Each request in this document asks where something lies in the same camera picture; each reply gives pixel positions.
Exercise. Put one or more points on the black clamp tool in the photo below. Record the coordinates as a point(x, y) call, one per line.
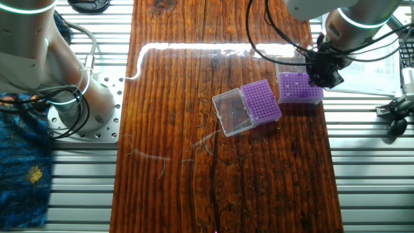
point(398, 126)

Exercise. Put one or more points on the black c-clamp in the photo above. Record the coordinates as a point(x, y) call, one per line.
point(89, 6)

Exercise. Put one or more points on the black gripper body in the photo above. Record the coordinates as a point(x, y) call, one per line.
point(325, 63)

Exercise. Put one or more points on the brown wooden board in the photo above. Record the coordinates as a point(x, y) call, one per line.
point(258, 178)

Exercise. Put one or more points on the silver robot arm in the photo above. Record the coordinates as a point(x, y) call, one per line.
point(32, 48)

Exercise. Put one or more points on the black keyboard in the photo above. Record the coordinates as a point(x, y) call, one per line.
point(407, 51)

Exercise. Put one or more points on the blue patterned cloth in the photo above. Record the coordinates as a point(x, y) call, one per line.
point(22, 194)

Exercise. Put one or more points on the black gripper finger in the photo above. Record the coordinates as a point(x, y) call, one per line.
point(333, 81)
point(316, 80)

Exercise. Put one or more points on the white printed paper sheets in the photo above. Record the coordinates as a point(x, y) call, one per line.
point(372, 77)

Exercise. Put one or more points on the purple pipette tip box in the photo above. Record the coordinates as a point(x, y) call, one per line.
point(297, 89)
point(262, 102)

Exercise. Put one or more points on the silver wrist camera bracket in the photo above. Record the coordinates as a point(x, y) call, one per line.
point(394, 22)

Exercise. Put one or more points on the silver perforated base plate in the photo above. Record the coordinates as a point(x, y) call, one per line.
point(110, 129)

